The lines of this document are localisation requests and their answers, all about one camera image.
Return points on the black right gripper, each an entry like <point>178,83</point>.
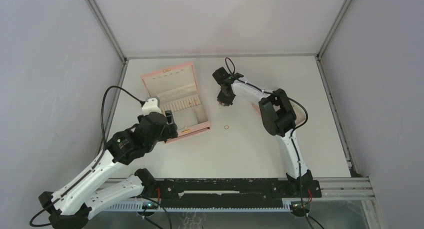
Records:
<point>222,99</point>

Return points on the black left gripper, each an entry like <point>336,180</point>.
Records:
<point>170,130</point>

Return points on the pink jewelry box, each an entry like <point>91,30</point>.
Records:
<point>178,91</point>

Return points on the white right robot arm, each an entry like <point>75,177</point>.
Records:
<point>278,119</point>

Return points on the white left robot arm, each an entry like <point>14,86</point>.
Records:
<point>72,206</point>

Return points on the pink jewelry drawer tray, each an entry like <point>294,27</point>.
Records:
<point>300,114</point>

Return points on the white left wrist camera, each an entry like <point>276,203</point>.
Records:
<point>151,105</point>

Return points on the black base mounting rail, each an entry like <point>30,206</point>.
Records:
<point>229,193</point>

